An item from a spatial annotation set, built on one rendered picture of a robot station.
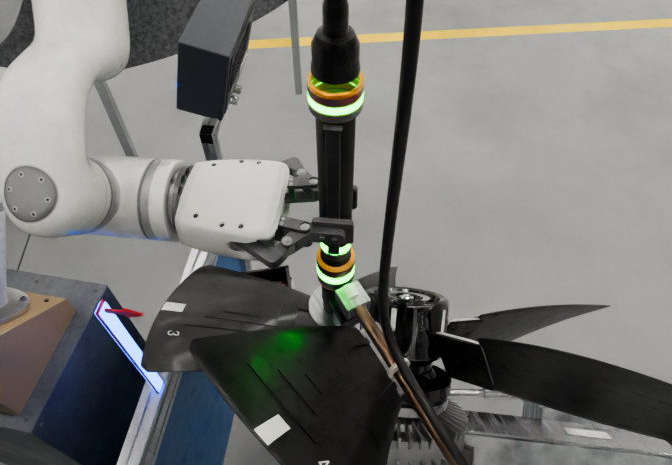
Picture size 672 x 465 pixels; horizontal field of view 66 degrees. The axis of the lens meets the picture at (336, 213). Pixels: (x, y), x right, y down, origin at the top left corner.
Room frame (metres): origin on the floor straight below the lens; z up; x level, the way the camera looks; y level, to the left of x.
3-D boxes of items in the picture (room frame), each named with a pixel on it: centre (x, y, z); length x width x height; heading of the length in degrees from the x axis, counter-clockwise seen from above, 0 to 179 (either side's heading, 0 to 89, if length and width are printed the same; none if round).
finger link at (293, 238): (0.29, 0.02, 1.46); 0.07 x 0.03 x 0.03; 84
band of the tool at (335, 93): (0.32, 0.00, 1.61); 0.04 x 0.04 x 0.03
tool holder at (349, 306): (0.31, 0.00, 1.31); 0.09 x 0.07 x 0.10; 28
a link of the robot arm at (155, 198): (0.34, 0.17, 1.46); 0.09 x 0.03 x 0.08; 174
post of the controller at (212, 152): (0.89, 0.30, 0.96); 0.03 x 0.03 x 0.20; 83
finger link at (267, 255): (0.29, 0.08, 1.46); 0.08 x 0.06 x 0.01; 24
